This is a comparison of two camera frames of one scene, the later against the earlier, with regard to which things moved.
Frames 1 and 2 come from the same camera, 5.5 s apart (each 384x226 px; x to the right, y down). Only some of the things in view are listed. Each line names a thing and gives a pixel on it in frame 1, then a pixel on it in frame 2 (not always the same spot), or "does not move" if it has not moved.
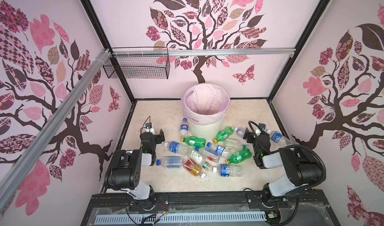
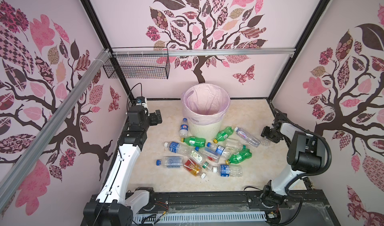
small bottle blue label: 220,149 does not move
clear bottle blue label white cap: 178,148 does not move
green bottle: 222,135 does not move
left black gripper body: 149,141 -> 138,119
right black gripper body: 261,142 -> 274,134
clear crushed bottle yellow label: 234,144 does not move
